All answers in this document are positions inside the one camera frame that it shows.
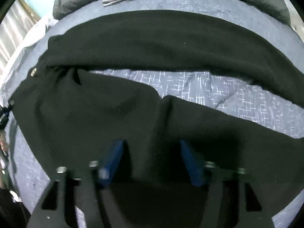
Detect white bed sheet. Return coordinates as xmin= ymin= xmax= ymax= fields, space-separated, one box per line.
xmin=0 ymin=14 xmax=59 ymax=93

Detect person's left forearm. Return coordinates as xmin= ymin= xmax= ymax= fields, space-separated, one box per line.
xmin=0 ymin=188 xmax=31 ymax=228

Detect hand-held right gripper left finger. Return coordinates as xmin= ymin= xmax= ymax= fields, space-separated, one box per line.
xmin=26 ymin=140 xmax=125 ymax=228

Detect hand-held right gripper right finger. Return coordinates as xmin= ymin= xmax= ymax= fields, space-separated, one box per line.
xmin=179 ymin=140 xmax=281 ymax=228

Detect black pants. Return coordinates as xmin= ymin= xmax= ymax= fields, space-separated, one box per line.
xmin=11 ymin=9 xmax=304 ymax=228

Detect beige curtain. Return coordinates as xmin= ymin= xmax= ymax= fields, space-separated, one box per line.
xmin=0 ymin=0 xmax=42 ymax=76

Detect dark grey rolled duvet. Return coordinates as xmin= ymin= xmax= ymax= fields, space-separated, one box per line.
xmin=53 ymin=0 xmax=291 ymax=25

